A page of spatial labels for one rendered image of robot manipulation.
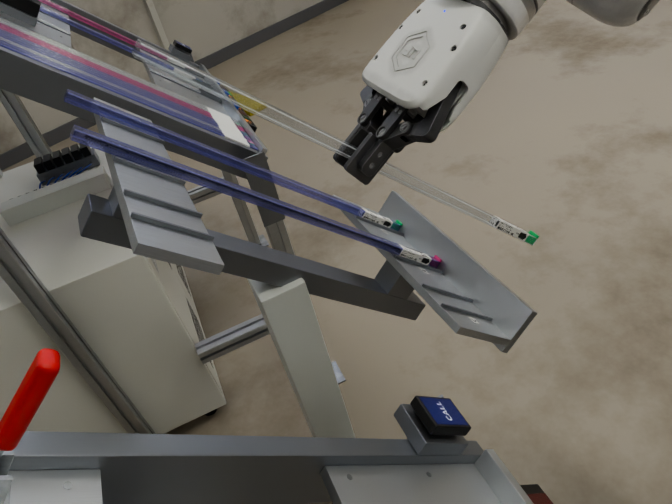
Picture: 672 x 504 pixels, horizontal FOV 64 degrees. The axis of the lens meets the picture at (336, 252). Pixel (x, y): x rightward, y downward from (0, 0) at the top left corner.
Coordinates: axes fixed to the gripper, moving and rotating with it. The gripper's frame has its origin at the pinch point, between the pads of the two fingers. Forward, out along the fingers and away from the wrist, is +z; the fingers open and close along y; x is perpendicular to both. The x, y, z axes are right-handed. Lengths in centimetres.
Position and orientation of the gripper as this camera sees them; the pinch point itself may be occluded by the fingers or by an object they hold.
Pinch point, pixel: (363, 154)
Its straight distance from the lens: 51.0
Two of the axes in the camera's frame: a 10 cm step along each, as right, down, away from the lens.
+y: 4.3, 5.2, -7.4
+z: -6.2, 7.6, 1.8
